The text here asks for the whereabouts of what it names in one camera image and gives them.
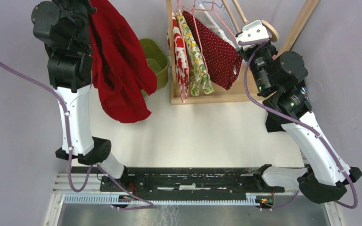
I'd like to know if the blue wire hanger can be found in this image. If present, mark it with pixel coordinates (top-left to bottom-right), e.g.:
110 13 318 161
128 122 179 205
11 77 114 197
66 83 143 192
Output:
199 0 227 12

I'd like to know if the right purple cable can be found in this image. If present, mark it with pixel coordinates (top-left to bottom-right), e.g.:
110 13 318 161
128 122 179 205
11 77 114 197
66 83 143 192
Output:
238 38 359 210

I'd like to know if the white slotted cable duct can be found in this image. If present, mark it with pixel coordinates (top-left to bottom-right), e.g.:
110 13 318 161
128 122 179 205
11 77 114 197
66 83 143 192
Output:
64 194 272 207

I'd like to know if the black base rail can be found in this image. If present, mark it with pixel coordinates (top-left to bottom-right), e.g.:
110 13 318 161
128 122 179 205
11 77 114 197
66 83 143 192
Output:
117 167 286 202

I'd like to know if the black garment with flower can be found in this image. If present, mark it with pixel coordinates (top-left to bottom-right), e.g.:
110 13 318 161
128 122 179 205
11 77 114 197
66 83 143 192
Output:
264 49 313 134

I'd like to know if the white garment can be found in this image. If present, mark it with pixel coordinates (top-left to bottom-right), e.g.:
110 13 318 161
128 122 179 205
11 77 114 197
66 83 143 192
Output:
194 0 235 48

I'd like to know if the wooden clothes rack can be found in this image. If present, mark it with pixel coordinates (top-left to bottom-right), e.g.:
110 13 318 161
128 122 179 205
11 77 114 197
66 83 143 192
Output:
166 0 320 105

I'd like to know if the pink wire hanger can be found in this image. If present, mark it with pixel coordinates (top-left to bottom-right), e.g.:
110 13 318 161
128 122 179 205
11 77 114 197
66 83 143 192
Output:
182 3 240 64

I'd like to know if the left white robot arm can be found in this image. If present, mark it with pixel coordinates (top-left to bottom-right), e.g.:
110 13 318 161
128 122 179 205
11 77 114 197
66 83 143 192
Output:
31 0 130 192

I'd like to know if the green plastic basket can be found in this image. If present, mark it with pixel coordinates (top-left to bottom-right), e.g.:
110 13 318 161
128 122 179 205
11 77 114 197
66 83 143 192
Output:
139 38 170 90

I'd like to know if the cream plastic hanger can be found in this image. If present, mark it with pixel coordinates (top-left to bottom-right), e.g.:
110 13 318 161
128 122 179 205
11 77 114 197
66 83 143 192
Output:
221 0 280 42

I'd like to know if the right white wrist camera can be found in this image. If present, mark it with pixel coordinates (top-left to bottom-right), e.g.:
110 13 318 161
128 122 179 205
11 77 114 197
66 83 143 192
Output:
236 20 270 51

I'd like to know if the dark red polka-dot garment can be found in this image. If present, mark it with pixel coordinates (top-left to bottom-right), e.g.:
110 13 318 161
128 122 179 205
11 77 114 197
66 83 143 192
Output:
182 10 242 90

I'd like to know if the red poppy print garment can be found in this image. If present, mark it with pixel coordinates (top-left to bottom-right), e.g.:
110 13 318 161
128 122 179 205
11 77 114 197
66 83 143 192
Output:
172 12 189 104

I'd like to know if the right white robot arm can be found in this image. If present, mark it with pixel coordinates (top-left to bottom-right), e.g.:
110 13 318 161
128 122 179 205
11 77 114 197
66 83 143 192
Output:
236 39 362 209

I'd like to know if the red skirt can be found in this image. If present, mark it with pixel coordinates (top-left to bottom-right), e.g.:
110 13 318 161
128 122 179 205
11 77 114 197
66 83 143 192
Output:
89 0 157 123

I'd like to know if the yellow floral print garment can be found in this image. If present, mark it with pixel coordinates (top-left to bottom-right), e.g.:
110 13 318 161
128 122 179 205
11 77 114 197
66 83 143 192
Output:
177 14 214 96

